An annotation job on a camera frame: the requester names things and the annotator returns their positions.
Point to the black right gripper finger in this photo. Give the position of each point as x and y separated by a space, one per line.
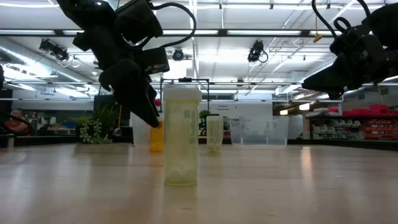
335 95
329 77

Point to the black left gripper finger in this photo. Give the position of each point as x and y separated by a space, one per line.
130 87
153 96

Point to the orange pill bottle white cap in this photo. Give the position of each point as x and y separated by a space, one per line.
157 140

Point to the tall yellow pill bottle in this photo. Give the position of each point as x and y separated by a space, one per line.
182 140

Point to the short yellow pill bottle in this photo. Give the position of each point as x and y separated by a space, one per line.
214 133

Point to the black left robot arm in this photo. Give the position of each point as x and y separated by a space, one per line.
87 15

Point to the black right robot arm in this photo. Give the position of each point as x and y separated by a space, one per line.
388 28

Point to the black monitor screen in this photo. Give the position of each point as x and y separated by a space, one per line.
104 104

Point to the shelf with red bins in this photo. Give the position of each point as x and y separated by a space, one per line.
373 129

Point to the green succulent plant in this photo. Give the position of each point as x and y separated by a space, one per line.
93 133

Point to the person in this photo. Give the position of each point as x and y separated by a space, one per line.
18 126

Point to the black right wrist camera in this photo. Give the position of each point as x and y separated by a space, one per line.
354 40

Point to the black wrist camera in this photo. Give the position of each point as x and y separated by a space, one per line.
354 40
138 21

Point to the black background rig frame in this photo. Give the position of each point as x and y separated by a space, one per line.
185 80

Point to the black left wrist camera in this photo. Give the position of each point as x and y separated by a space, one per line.
138 21

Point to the round black overhead camera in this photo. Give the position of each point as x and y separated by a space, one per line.
178 54

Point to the black table frame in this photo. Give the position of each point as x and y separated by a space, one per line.
342 144

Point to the black ceiling camera cluster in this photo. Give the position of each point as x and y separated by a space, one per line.
54 49

